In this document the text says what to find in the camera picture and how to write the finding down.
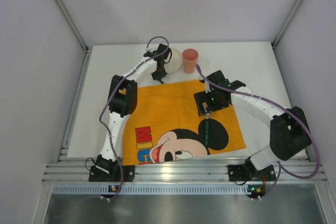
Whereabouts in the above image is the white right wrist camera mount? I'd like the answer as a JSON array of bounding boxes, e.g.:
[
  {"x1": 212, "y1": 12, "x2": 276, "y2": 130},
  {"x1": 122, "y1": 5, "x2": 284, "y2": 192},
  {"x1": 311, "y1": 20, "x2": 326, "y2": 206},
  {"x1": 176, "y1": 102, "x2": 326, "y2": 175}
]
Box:
[{"x1": 200, "y1": 79, "x2": 211, "y2": 93}]

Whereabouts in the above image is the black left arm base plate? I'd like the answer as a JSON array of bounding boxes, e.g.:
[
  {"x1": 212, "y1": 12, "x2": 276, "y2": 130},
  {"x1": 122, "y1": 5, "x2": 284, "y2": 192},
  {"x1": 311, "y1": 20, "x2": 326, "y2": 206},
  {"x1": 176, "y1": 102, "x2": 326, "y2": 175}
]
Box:
[{"x1": 88, "y1": 165, "x2": 135, "y2": 182}]

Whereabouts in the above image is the left aluminium frame post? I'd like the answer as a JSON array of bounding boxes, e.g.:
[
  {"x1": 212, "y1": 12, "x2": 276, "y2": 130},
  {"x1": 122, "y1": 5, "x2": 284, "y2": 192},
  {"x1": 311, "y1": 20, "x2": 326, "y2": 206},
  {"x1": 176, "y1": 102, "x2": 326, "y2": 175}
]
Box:
[{"x1": 38, "y1": 0, "x2": 90, "y2": 51}]

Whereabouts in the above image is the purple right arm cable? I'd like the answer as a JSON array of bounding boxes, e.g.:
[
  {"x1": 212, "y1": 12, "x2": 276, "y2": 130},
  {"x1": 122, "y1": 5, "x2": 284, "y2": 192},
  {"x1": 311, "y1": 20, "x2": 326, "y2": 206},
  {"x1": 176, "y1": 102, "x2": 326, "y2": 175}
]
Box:
[{"x1": 195, "y1": 63, "x2": 322, "y2": 200}]

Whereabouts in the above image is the aluminium mounting rail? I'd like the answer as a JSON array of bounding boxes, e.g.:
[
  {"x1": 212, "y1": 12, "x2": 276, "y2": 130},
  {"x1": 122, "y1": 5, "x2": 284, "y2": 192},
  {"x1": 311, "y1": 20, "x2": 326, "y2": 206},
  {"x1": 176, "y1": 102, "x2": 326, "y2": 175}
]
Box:
[{"x1": 42, "y1": 156, "x2": 328, "y2": 184}]

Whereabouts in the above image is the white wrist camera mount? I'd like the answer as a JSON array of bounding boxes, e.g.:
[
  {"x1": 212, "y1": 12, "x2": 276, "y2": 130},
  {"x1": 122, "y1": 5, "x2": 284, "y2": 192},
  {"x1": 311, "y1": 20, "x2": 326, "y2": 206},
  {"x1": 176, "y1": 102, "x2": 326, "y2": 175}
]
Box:
[
  {"x1": 143, "y1": 48, "x2": 157, "y2": 58},
  {"x1": 200, "y1": 79, "x2": 211, "y2": 93}
]

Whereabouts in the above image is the orange cartoon print cloth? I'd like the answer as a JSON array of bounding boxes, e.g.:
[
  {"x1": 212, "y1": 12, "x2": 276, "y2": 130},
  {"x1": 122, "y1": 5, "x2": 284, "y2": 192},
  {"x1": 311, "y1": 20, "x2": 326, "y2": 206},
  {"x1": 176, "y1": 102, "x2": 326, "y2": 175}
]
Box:
[{"x1": 122, "y1": 80, "x2": 246, "y2": 165}]

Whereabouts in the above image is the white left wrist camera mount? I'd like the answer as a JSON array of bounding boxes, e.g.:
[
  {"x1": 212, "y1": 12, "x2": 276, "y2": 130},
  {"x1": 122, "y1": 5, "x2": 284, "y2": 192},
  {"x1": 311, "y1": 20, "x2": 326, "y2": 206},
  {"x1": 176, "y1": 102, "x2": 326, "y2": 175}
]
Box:
[{"x1": 143, "y1": 48, "x2": 157, "y2": 58}]

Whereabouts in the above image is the perforated grey cable duct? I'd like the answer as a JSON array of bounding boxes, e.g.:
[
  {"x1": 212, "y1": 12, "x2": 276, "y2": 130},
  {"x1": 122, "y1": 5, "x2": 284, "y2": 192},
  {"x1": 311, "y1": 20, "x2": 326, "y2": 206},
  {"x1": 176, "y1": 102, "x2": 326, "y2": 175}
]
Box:
[{"x1": 52, "y1": 184, "x2": 265, "y2": 195}]

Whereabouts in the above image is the spoon with teal handle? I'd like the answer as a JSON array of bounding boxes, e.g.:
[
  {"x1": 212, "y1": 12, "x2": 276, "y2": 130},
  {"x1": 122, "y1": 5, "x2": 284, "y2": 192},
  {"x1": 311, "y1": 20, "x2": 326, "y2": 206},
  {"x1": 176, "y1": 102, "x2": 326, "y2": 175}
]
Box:
[{"x1": 205, "y1": 105, "x2": 211, "y2": 146}]

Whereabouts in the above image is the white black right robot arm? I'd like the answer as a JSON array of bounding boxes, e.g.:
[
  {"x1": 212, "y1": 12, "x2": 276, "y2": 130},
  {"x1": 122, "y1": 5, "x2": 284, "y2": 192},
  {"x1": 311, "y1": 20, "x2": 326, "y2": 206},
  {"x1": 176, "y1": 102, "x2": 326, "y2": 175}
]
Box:
[{"x1": 196, "y1": 66, "x2": 320, "y2": 179}]

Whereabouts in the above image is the right aluminium frame post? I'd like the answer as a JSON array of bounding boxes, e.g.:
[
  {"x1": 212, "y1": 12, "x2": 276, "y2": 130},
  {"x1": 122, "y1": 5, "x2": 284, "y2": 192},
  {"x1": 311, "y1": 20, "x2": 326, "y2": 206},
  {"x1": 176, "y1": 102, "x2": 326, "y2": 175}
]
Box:
[{"x1": 271, "y1": 0, "x2": 305, "y2": 50}]

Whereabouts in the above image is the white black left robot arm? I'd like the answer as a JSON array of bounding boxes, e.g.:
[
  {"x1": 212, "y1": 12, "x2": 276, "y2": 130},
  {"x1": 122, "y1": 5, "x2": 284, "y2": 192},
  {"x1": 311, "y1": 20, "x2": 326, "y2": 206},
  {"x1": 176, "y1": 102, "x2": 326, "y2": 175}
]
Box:
[{"x1": 95, "y1": 44, "x2": 171, "y2": 178}]

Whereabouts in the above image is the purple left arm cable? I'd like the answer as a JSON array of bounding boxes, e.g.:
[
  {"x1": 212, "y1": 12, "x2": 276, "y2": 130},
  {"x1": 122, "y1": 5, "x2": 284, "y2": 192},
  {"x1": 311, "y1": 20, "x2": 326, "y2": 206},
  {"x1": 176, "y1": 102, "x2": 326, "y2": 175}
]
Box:
[{"x1": 99, "y1": 36, "x2": 171, "y2": 201}]

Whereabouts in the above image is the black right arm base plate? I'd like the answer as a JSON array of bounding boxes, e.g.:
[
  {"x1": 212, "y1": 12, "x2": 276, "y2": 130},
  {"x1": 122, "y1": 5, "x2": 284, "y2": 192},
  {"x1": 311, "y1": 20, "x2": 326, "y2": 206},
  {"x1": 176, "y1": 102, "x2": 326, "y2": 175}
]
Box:
[{"x1": 227, "y1": 164, "x2": 276, "y2": 183}]

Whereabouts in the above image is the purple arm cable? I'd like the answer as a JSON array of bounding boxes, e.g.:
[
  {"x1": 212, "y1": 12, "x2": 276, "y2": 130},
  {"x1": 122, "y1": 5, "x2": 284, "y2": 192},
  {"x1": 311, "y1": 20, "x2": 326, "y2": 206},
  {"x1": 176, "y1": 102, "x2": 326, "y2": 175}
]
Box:
[
  {"x1": 99, "y1": 36, "x2": 171, "y2": 201},
  {"x1": 195, "y1": 63, "x2": 322, "y2": 200}
]

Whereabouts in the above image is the pink plastic cup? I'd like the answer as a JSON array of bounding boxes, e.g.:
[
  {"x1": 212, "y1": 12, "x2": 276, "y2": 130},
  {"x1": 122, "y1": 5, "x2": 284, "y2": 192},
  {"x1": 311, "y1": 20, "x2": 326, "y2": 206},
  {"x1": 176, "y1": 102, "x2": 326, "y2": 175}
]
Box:
[{"x1": 182, "y1": 48, "x2": 199, "y2": 74}]

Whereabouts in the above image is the cream round plate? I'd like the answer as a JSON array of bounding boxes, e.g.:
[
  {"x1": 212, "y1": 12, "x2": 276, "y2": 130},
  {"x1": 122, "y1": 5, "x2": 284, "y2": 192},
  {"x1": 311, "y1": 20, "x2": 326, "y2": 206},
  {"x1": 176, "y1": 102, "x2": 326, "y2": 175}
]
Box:
[{"x1": 164, "y1": 48, "x2": 183, "y2": 74}]

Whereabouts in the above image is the aluminium frame post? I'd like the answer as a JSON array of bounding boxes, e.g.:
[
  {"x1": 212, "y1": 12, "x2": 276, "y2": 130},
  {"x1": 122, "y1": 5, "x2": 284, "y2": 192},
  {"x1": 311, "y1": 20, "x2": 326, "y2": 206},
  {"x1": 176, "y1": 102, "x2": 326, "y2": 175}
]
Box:
[
  {"x1": 271, "y1": 0, "x2": 305, "y2": 50},
  {"x1": 38, "y1": 0, "x2": 90, "y2": 51}
]

